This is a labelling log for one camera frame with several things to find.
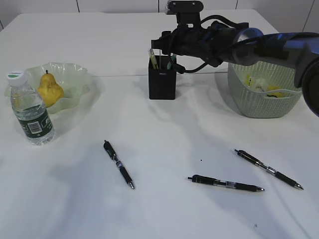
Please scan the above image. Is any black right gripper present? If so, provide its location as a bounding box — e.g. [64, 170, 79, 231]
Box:
[151, 26, 207, 59]

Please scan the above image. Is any mint green pen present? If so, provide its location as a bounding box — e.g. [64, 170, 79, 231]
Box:
[167, 54, 176, 70]

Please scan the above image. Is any yellow pen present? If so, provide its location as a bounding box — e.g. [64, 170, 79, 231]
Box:
[148, 48, 159, 69]

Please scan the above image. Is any yellow white waste paper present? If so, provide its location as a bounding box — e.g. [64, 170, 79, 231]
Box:
[244, 74, 291, 98]

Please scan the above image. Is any black pen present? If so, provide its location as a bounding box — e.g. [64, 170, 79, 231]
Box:
[187, 174, 265, 192]
[103, 140, 135, 190]
[234, 149, 304, 190]

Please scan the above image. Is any yellow pear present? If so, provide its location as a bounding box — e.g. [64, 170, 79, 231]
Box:
[37, 70, 64, 108]

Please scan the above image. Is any clear water bottle green label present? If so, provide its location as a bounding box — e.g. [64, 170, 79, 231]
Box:
[6, 70, 54, 145]

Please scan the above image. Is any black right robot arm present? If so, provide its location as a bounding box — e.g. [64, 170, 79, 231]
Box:
[151, 21, 319, 115]

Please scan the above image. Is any black square pen holder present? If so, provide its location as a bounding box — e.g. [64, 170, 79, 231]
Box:
[148, 55, 176, 100]

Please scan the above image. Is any green woven plastic basket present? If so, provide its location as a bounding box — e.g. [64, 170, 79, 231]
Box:
[228, 61, 302, 119]

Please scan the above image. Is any green wavy glass plate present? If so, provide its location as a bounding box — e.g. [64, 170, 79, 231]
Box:
[4, 62, 94, 115]

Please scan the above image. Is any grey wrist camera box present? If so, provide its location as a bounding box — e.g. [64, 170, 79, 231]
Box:
[165, 0, 204, 25]

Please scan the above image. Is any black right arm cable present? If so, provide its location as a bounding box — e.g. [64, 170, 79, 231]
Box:
[171, 14, 240, 74]

